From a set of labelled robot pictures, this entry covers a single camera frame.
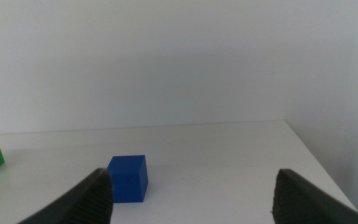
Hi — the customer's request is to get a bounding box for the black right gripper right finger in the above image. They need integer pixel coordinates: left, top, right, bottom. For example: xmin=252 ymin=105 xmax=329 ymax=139
xmin=271 ymin=169 xmax=358 ymax=224

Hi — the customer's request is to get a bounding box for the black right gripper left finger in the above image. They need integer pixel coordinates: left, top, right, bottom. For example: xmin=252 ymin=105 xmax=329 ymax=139
xmin=16 ymin=167 xmax=114 ymax=224

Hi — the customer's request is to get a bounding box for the blue cube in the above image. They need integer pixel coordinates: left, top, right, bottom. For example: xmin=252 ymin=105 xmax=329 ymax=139
xmin=106 ymin=154 xmax=149 ymax=203

